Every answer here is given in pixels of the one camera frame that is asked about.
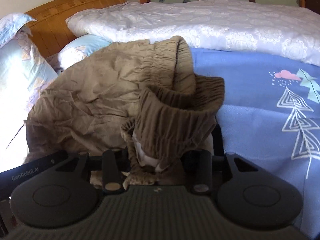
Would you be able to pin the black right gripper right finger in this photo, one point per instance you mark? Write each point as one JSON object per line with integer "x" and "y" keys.
{"x": 197, "y": 164}

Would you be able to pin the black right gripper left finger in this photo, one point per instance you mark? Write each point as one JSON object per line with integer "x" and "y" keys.
{"x": 114, "y": 162}

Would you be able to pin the brown linen pants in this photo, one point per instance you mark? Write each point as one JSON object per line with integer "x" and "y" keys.
{"x": 140, "y": 96}

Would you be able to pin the blue patterned bed sheet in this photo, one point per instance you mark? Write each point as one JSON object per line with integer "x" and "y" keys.
{"x": 270, "y": 116}

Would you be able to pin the small blue floral pillow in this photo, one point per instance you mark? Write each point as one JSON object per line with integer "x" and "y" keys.
{"x": 79, "y": 49}

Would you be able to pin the wooden headboard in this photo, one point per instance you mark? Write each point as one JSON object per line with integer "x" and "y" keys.
{"x": 50, "y": 32}

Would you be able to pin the blue quilted pillow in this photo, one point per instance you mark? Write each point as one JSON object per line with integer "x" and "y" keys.
{"x": 11, "y": 25}

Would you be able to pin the white pink quilt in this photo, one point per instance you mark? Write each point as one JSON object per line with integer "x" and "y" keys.
{"x": 290, "y": 32}

